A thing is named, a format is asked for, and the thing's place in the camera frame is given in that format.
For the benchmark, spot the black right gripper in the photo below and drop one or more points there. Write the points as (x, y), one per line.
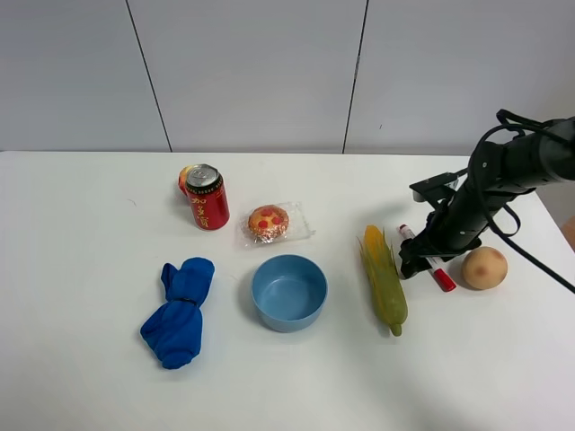
(445, 236)

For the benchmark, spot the red white marker pen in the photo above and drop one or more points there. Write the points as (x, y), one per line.
(446, 283)

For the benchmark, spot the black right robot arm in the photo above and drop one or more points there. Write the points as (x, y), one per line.
(510, 160)

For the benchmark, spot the toy corn cob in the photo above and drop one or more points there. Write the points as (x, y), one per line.
(387, 295)

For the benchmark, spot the toy potato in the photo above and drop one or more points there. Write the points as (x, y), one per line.
(484, 268)

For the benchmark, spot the blue plastic bowl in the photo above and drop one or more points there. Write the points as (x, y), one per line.
(288, 292)

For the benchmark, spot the wrapped pizza toy bun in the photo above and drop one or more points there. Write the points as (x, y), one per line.
(273, 223)

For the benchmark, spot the red drink can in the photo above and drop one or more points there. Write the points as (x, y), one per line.
(205, 188)

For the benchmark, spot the blue cloth bundle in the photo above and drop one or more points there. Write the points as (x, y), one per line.
(174, 331)

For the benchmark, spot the red yellow toy peach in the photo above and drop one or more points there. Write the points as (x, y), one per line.
(182, 178)

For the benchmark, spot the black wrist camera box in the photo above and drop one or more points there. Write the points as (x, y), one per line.
(434, 189)

